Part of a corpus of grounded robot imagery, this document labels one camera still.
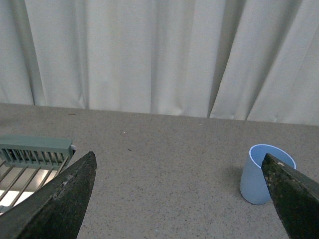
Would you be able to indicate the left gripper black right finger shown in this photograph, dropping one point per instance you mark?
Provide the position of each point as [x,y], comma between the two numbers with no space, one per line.
[295,197]

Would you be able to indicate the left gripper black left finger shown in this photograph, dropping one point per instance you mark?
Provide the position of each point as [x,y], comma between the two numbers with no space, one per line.
[57,210]

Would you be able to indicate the blue plastic cup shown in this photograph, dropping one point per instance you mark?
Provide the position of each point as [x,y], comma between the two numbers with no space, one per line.
[253,186]

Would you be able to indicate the green dish drying rack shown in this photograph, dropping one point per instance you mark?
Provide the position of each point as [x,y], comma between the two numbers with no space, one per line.
[27,163]

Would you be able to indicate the white pleated curtain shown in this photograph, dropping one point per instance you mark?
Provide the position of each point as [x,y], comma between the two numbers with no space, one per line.
[252,60]

